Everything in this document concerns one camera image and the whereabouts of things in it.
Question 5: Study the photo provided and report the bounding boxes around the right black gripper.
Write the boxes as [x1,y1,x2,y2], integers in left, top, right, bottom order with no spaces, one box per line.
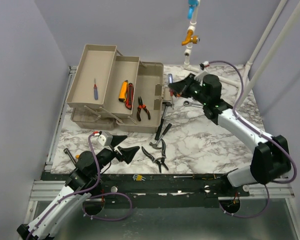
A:
[169,73,209,106]

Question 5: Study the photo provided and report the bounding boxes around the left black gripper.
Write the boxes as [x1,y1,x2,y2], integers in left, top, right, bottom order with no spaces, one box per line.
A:
[91,135,140,175]

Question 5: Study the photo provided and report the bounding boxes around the black handled claw hammer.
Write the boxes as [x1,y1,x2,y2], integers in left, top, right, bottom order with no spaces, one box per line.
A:
[154,102,169,141]

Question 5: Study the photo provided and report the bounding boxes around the red black utility knife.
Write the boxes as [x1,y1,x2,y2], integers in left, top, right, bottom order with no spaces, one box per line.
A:
[125,82,134,110]

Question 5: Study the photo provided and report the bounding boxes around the orange black needle-nose pliers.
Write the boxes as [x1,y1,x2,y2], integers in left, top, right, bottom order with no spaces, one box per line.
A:
[136,96,152,122]

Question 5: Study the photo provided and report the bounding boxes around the orange black utility knife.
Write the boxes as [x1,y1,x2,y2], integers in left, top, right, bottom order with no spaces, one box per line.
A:
[118,80,129,102]

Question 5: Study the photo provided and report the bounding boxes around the small blue clear screwdriver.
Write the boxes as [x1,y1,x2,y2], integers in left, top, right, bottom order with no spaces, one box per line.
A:
[93,78,99,101]

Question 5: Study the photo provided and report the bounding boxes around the taupe plastic tool box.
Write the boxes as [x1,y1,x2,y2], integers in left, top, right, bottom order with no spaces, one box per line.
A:
[66,44,172,134]

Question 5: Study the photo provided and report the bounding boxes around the yellow black screwdriver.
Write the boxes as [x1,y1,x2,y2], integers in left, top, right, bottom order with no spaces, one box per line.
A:
[155,123,172,141]

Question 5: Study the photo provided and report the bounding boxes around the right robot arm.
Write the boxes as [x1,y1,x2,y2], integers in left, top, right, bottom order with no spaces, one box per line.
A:
[168,73,292,196]

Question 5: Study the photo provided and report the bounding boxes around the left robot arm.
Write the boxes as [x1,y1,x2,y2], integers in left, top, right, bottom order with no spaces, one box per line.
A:
[17,131,140,240]

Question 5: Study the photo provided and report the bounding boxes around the chrome ratchet wrench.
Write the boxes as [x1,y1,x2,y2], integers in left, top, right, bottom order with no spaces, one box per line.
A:
[183,100,204,109]

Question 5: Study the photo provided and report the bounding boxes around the yellow hex key set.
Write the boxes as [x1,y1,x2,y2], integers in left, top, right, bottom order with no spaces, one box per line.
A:
[132,174,146,181]

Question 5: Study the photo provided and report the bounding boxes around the grey black tin snips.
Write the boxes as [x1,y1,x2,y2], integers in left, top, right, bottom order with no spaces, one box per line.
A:
[141,138,169,174]

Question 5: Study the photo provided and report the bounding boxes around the orange brass faucet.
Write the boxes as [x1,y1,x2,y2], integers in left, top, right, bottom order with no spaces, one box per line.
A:
[181,29,201,46]

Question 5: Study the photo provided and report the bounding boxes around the long black screwdriver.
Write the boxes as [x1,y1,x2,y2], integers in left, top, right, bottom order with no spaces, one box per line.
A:
[173,173,220,181]

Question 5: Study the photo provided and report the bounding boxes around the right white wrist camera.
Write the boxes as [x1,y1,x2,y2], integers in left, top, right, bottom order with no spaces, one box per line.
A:
[194,70,209,82]

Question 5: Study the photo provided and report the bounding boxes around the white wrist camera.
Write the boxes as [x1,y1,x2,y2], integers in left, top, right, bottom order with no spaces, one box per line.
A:
[194,70,209,82]
[97,131,113,147]

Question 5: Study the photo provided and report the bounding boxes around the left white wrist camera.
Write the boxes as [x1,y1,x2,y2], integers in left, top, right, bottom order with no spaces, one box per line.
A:
[97,131,113,147]

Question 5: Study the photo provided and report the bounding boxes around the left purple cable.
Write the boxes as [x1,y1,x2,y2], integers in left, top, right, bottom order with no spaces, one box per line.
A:
[24,131,133,240]

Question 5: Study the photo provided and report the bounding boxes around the purple cable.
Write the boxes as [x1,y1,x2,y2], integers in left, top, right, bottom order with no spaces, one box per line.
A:
[199,59,298,218]
[24,131,133,240]

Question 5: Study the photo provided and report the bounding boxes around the white pvc pipe frame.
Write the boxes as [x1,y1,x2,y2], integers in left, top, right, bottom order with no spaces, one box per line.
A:
[183,0,300,91]

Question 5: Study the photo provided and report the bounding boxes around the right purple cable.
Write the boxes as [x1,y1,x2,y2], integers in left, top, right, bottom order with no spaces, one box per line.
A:
[199,59,298,218]

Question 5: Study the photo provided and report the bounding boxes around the black mounting rail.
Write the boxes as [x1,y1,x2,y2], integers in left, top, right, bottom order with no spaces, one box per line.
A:
[69,172,251,208]

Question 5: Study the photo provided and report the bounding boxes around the black metal l bracket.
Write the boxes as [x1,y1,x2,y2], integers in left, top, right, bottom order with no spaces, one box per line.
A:
[63,148,77,165]

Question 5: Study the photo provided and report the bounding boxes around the blue valve handle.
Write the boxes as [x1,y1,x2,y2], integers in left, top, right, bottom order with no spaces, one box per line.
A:
[187,0,200,20]

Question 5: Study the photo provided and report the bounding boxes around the aluminium extrusion frame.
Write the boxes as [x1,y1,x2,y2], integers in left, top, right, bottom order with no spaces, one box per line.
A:
[17,66,77,240]

